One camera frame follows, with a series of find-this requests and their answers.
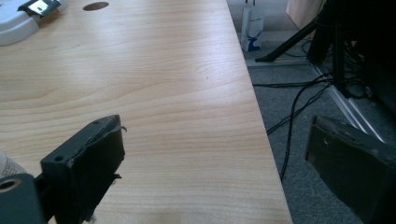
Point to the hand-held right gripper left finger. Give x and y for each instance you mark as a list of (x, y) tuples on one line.
[(90, 161)]

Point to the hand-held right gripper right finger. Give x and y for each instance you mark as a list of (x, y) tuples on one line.
[(351, 165)]

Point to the black metal stand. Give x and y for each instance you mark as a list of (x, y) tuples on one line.
[(330, 37)]

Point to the white plastic device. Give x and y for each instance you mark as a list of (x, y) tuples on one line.
[(14, 23)]

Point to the beige curtain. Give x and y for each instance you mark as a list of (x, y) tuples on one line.
[(303, 11)]

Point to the black shiny clip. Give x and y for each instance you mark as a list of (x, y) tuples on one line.
[(39, 6)]

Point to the white paper bag blue print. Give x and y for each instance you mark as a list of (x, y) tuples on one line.
[(251, 28)]

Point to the silver metal floor rail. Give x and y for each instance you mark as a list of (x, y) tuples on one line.
[(348, 102)]

